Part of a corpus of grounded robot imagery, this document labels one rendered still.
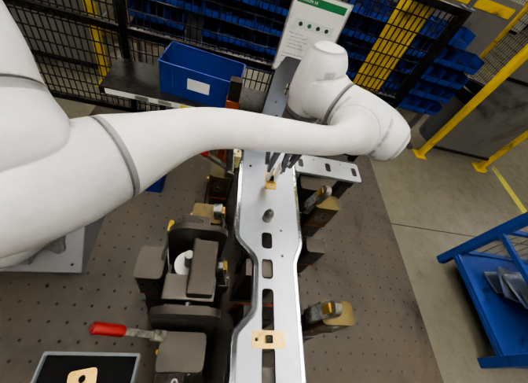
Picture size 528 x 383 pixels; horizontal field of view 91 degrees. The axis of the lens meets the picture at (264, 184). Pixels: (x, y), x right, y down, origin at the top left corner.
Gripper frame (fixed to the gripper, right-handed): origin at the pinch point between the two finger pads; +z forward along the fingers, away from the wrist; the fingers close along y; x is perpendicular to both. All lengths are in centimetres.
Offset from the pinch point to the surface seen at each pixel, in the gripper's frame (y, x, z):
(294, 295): 7.4, -35.9, 8.7
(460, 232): 224, 61, 109
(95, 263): -54, -22, 39
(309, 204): 14.3, -6.2, 6.3
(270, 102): -2.8, 26.6, -7.4
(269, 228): 0.8, -16.1, 8.8
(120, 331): -31, -48, -5
